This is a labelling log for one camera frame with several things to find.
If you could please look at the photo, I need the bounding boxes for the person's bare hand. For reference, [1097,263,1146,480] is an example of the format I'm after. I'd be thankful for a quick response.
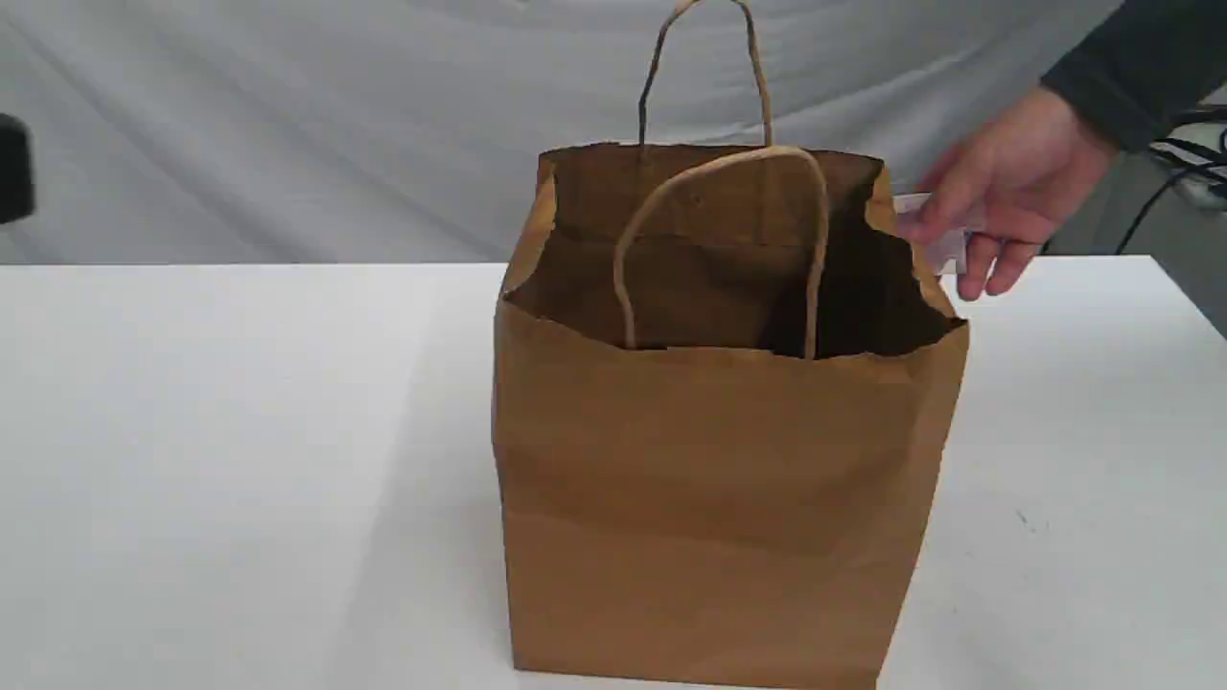
[912,86,1121,302]

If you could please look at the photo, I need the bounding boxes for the clear plastic packet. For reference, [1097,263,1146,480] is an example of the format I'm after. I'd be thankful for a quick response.
[893,194,985,275]

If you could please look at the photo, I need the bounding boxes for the brown paper bag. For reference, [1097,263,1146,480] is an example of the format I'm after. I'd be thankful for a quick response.
[492,2,971,689]

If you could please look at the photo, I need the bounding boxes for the dark sleeved forearm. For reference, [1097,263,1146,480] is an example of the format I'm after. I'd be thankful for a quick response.
[1040,1,1226,152]

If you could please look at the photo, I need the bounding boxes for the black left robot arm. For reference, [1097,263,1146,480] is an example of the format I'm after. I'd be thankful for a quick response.
[0,113,36,223]

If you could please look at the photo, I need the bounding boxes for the grey backdrop cloth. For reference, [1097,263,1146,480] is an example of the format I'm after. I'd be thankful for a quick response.
[2,1,1117,264]

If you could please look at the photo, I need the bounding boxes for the black cables at right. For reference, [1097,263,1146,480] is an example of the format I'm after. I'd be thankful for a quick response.
[1117,106,1227,257]

